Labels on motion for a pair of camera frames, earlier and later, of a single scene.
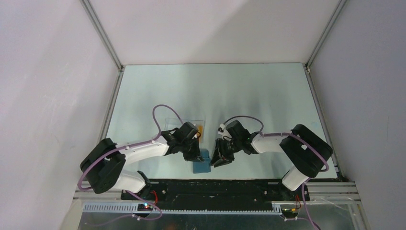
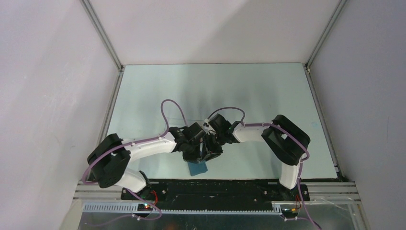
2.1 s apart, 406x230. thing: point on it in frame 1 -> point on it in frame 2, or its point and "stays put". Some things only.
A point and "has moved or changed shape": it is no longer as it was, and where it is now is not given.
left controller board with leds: (144, 207) stays put
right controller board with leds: (288, 213) stays put
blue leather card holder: (204, 166) has moved or changed shape
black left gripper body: (190, 149) stays put
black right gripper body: (227, 148) -> (213, 143)
